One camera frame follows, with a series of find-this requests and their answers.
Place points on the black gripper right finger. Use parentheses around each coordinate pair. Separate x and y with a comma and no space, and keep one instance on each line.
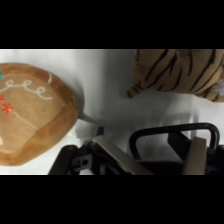
(197,156)

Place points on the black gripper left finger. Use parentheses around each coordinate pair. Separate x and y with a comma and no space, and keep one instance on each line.
(115,156)

